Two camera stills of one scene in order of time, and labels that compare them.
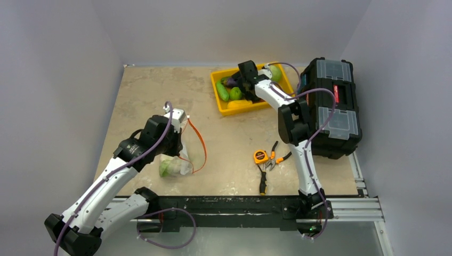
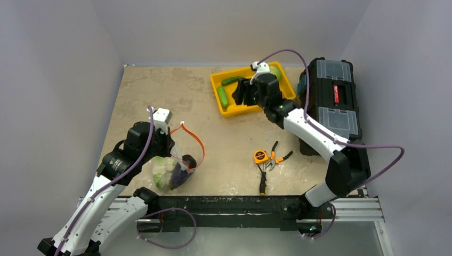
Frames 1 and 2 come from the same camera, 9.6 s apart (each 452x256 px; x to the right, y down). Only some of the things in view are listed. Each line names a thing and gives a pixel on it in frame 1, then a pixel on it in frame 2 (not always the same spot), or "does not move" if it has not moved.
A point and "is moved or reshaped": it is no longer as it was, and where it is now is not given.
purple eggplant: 228,81 -> 183,171
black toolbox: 328,86 does not move
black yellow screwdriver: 263,182 does not move
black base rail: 171,212 does not move
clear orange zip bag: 191,158 is moved or reshaped
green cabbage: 276,73 does not move
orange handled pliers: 273,161 does not move
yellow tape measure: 260,156 does not move
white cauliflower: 170,165 -> 162,168
